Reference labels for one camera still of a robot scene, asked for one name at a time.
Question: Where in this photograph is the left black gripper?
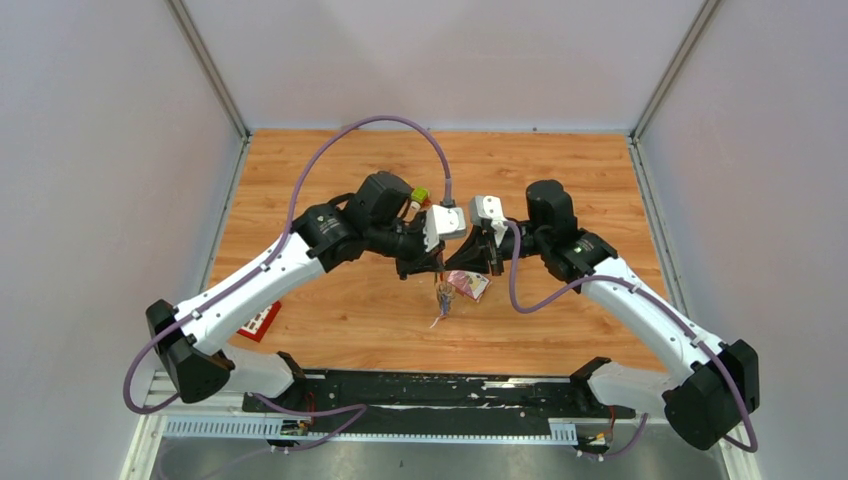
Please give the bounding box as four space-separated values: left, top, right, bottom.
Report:
368 213 448 283

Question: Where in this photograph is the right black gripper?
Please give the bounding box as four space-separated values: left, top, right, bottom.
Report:
444 223 549 278

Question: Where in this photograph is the metal key holder red handle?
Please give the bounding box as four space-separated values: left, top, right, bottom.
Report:
430 253 454 328

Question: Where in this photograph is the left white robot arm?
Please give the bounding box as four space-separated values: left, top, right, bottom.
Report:
145 171 466 413

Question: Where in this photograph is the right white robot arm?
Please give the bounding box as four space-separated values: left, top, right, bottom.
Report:
426 180 760 453

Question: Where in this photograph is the pink card packet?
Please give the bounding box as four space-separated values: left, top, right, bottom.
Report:
447 270 491 303

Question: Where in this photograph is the colourful toy brick car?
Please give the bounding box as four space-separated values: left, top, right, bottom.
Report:
408 187 431 212

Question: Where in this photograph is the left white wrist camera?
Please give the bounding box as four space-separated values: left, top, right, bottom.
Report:
423 205 468 252

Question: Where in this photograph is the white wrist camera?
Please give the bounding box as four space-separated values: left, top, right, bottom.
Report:
423 205 468 252
469 195 508 234

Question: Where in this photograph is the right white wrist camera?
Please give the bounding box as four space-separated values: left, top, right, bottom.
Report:
469 195 508 234

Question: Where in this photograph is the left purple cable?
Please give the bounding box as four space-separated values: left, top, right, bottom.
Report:
123 115 455 416

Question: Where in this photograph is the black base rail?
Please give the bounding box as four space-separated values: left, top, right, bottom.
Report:
272 369 636 438

